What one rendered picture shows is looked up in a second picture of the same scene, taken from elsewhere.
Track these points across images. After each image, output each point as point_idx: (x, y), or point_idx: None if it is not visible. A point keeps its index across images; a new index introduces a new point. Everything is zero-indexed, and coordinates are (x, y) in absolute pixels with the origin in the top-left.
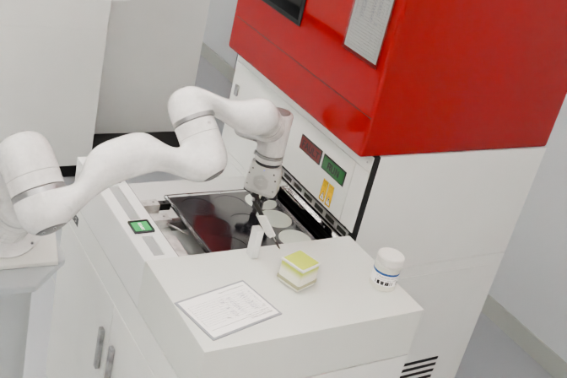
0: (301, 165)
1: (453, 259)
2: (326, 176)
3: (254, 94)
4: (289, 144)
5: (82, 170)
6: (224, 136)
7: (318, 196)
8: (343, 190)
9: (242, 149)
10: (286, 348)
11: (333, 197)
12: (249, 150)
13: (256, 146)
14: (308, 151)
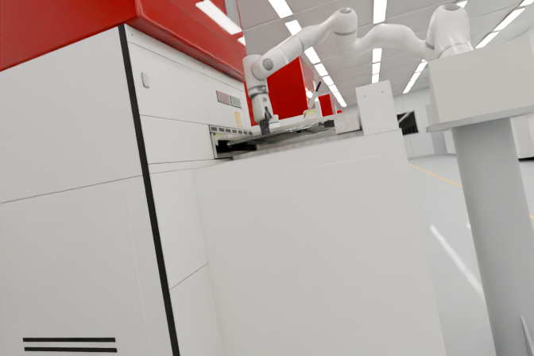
0: (223, 114)
1: None
2: (234, 110)
3: (168, 76)
4: (212, 104)
5: (415, 35)
6: (152, 148)
7: (236, 125)
8: (242, 110)
9: (179, 143)
10: None
11: (241, 118)
12: (187, 137)
13: (264, 83)
14: (223, 100)
